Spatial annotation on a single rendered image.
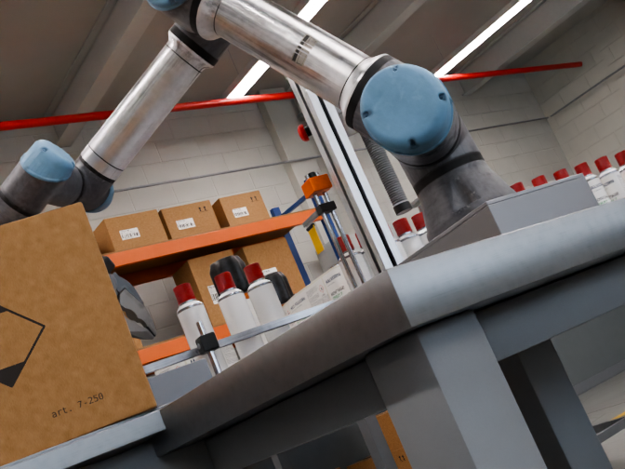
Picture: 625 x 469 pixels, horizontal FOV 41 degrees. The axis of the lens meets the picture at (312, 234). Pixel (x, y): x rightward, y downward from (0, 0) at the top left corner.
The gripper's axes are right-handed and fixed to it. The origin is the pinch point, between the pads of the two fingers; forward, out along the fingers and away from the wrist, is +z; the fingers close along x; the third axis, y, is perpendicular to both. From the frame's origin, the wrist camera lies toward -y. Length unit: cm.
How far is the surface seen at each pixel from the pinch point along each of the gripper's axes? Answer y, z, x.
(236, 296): 6.4, 9.6, -18.5
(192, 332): 6.9, 6.7, -7.5
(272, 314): 6.0, 17.3, -19.8
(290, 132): 467, 29, -431
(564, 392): -54, 42, -3
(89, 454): -54, -2, 35
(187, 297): 7.0, 2.3, -12.5
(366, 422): 120, 87, -71
